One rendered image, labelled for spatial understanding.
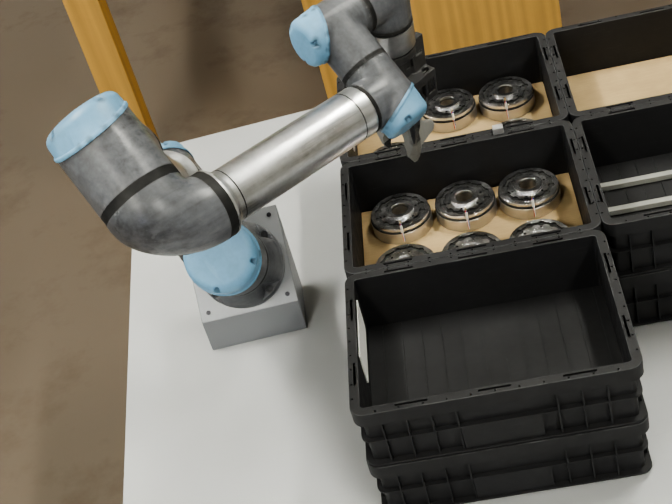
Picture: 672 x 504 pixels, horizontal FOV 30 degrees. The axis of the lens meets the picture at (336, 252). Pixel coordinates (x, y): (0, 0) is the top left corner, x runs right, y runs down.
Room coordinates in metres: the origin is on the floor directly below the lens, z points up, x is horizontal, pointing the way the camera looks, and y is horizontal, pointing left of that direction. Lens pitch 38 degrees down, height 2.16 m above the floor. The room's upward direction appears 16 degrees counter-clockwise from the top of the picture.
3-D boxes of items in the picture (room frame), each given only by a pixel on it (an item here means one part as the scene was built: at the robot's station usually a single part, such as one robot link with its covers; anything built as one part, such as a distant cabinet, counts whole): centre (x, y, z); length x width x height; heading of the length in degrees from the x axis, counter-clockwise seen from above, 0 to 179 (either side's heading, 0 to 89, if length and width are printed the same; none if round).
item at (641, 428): (1.32, -0.18, 0.76); 0.40 x 0.30 x 0.12; 81
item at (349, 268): (1.62, -0.22, 0.92); 0.40 x 0.30 x 0.02; 81
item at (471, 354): (1.32, -0.18, 0.87); 0.40 x 0.30 x 0.11; 81
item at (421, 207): (1.71, -0.12, 0.86); 0.10 x 0.10 x 0.01
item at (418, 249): (1.57, -0.10, 0.86); 0.10 x 0.10 x 0.01
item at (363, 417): (1.32, -0.18, 0.92); 0.40 x 0.30 x 0.02; 81
